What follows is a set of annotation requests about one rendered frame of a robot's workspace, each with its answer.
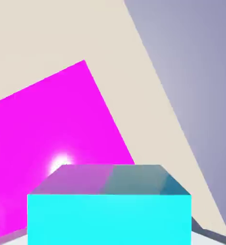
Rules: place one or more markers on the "large magenta box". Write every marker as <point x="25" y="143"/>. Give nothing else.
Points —
<point x="47" y="118"/>

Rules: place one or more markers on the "small cyan cube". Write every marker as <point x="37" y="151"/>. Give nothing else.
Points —
<point x="109" y="218"/>

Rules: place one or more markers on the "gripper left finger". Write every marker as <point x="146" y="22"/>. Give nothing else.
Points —
<point x="17" y="239"/>

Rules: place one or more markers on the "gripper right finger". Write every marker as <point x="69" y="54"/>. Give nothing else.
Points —
<point x="205" y="238"/>

